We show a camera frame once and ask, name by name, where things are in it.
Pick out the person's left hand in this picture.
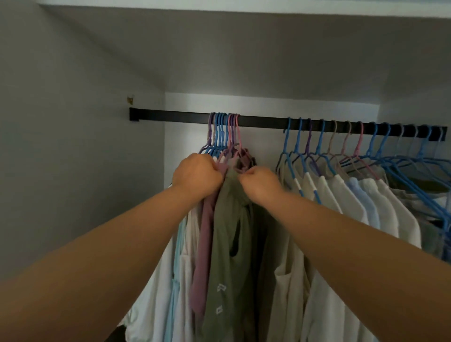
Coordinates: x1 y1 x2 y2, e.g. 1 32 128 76
171 152 225 203

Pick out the person's left forearm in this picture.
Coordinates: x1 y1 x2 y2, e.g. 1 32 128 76
0 185 205 342

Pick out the white wardrobe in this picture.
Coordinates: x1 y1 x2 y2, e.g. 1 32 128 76
0 0 451 342

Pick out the row of coloured plastic hangers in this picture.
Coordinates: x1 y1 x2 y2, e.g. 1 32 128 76
199 112 451 240

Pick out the black closet rod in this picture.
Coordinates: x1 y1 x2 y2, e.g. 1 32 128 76
129 107 448 141

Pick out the person's right hand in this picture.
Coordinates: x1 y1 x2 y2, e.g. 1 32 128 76
239 165 287 209

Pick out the row of clothes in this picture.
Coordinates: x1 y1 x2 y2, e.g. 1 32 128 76
118 165 451 342

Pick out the white wardrobe shelf board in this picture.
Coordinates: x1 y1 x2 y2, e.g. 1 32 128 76
35 0 451 105

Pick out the person's right forearm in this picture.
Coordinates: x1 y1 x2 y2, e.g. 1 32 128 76
262 192 451 342

